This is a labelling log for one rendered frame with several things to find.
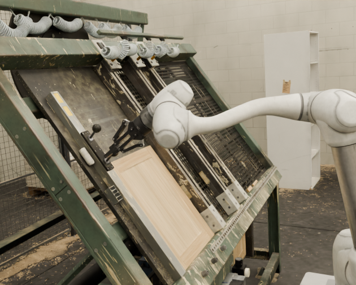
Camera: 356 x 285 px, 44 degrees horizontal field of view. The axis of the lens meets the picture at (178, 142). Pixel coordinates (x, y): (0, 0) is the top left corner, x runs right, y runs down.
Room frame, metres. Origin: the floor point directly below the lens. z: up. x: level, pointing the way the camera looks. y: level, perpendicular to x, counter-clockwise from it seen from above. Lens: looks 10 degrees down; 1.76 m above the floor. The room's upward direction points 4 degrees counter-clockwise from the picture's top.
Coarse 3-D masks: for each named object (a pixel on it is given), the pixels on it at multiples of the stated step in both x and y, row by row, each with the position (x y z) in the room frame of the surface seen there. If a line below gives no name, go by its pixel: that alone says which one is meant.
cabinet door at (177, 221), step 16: (128, 160) 2.01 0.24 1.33; (144, 160) 2.12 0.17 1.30; (160, 160) 2.23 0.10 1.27; (128, 176) 1.93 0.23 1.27; (144, 176) 2.02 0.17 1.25; (160, 176) 2.13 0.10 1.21; (144, 192) 1.93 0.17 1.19; (160, 192) 2.03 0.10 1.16; (176, 192) 2.14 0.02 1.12; (144, 208) 1.85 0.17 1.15; (160, 208) 1.94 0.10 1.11; (176, 208) 2.04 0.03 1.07; (192, 208) 2.14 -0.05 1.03; (160, 224) 1.86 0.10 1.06; (176, 224) 1.94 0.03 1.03; (192, 224) 2.04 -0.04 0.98; (176, 240) 1.86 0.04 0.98; (192, 240) 1.95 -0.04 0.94; (208, 240) 2.04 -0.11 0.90; (176, 256) 1.78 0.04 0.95; (192, 256) 1.86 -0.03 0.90
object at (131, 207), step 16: (48, 96) 1.90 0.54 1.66; (64, 112) 1.87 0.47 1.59; (80, 128) 1.87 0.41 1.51; (80, 144) 1.84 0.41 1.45; (96, 160) 1.81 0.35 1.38; (112, 176) 1.80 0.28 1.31; (128, 192) 1.81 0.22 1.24; (128, 208) 1.76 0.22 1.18; (144, 224) 1.73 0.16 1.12; (160, 240) 1.74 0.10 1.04; (160, 256) 1.71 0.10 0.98; (176, 272) 1.68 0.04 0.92
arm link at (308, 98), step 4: (312, 92) 1.61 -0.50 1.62; (316, 92) 1.57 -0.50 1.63; (320, 92) 1.53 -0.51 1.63; (304, 96) 1.58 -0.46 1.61; (308, 96) 1.58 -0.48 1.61; (312, 96) 1.55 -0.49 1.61; (304, 100) 1.57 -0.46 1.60; (308, 100) 1.56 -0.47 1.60; (312, 100) 1.53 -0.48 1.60; (304, 104) 1.56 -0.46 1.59; (308, 104) 1.56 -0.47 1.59; (304, 108) 1.56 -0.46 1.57; (308, 108) 1.55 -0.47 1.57; (304, 112) 1.56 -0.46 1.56; (308, 112) 1.55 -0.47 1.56; (304, 116) 1.57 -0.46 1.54; (308, 116) 1.56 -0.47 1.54; (300, 120) 1.59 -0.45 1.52; (304, 120) 1.59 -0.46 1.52; (308, 120) 1.58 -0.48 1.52; (312, 120) 1.54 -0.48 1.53
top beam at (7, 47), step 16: (0, 48) 1.74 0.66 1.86; (16, 48) 1.82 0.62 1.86; (32, 48) 1.91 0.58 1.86; (48, 48) 2.00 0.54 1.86; (64, 48) 2.11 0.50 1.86; (80, 48) 2.23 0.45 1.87; (96, 48) 2.36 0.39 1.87; (192, 48) 3.67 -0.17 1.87; (0, 64) 1.76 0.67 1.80; (16, 64) 1.85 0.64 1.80; (32, 64) 1.94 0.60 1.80; (48, 64) 2.05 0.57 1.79; (64, 64) 2.16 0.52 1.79; (80, 64) 2.29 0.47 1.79; (96, 64) 2.44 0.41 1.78
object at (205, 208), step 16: (128, 48) 2.35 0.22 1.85; (112, 64) 2.34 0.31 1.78; (112, 80) 2.35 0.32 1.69; (128, 96) 2.33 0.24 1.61; (128, 112) 2.32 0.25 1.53; (176, 160) 2.26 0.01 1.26; (176, 176) 2.22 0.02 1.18; (192, 192) 2.19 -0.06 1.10; (208, 208) 2.15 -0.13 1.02; (208, 224) 2.16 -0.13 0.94; (224, 224) 2.16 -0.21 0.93
